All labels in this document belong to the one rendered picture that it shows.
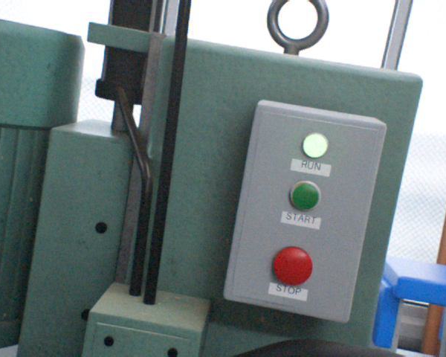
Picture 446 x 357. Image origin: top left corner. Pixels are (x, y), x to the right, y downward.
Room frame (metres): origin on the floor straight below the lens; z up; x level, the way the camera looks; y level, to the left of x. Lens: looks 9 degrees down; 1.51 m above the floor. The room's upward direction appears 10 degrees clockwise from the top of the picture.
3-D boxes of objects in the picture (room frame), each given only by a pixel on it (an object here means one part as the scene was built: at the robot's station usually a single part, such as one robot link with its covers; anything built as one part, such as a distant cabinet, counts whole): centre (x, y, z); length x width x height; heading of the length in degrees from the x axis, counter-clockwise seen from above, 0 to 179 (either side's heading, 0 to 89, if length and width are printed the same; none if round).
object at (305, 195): (0.58, -0.07, 1.42); 0.02 x 0.01 x 0.02; 87
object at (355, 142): (0.62, -0.07, 1.40); 0.10 x 0.06 x 0.16; 87
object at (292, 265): (0.58, -0.07, 1.36); 0.03 x 0.01 x 0.03; 87
